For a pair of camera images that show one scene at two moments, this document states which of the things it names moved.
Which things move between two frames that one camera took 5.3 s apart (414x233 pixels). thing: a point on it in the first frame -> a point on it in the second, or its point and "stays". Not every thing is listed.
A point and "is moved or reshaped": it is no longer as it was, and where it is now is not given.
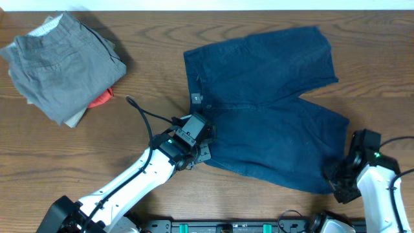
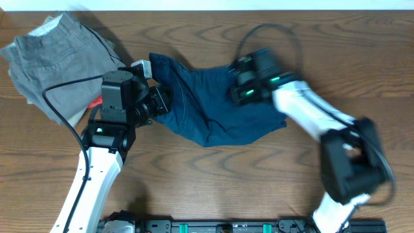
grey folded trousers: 61,72 stays
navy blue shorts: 250,86 is moved or reshaped
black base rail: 251,226 stays
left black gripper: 204,153 -> 163,99
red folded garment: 103,98 stays
